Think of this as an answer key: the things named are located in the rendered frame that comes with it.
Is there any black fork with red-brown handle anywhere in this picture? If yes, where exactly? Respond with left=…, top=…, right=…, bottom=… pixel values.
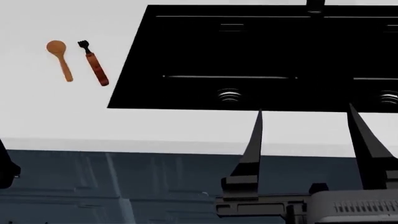
left=76, top=39, right=110, bottom=87

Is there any grey gripper camera box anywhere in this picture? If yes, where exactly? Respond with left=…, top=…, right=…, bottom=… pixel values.
left=310, top=189, right=398, bottom=224

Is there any black faucet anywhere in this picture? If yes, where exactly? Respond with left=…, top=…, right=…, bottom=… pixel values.
left=305, top=0, right=326, bottom=15

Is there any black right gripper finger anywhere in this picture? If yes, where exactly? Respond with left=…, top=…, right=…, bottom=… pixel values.
left=221, top=108, right=264, bottom=202
left=348, top=102, right=398, bottom=190

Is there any black double sink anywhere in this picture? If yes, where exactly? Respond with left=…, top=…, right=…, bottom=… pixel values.
left=106, top=4, right=398, bottom=113

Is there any wooden spoon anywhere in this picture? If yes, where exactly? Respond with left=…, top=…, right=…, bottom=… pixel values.
left=45, top=39, right=74, bottom=83

